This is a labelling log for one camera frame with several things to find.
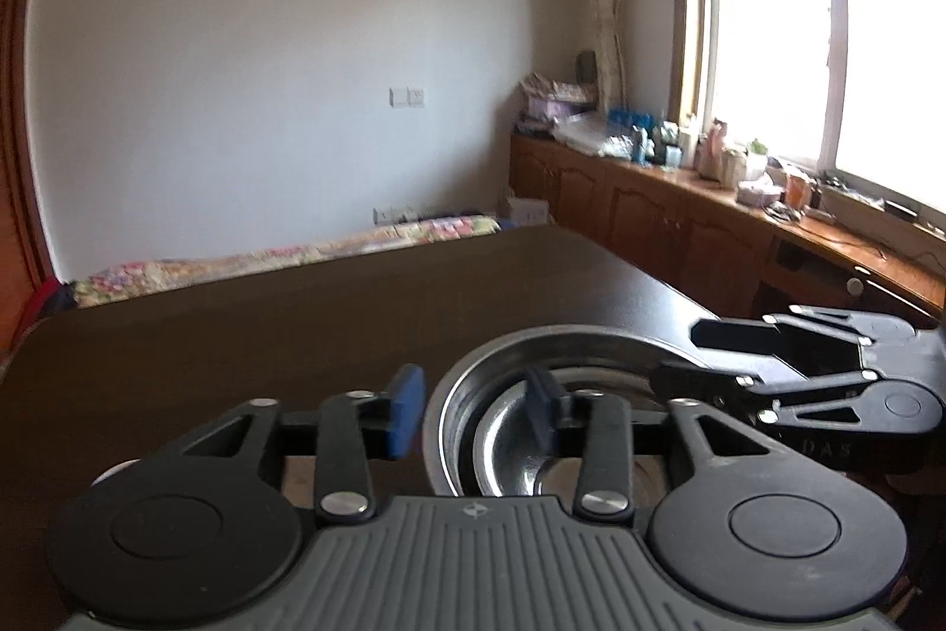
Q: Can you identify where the floral blanket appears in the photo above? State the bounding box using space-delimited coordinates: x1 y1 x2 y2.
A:
70 215 500 309

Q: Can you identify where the red cloth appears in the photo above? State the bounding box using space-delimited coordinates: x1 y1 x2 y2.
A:
28 276 76 325

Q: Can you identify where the window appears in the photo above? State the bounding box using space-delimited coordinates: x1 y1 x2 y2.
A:
671 0 946 214

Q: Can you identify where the wooden window cabinet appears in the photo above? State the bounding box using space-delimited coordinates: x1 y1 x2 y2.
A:
508 132 946 340

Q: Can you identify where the large steel bowl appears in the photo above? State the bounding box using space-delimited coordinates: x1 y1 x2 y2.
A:
427 324 714 499

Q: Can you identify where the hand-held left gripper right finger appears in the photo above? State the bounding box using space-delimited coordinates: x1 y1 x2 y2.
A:
523 367 777 521

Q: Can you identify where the pile of folded fabrics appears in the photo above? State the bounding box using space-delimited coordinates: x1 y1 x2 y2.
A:
517 73 600 138

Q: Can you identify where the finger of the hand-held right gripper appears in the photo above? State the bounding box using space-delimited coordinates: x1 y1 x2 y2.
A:
691 304 918 378
650 361 934 431

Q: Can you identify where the wooden louvered wardrobe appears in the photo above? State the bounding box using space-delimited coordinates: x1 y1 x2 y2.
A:
0 0 64 355

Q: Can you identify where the white cardboard box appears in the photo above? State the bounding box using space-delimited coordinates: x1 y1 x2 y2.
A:
506 198 552 227

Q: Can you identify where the windowsill clutter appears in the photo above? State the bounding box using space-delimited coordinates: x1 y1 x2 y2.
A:
735 156 946 237

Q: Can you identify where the clear plastic bag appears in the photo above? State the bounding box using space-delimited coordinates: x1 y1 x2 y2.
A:
554 112 638 160

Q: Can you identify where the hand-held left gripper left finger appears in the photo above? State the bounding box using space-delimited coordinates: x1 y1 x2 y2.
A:
173 363 428 523

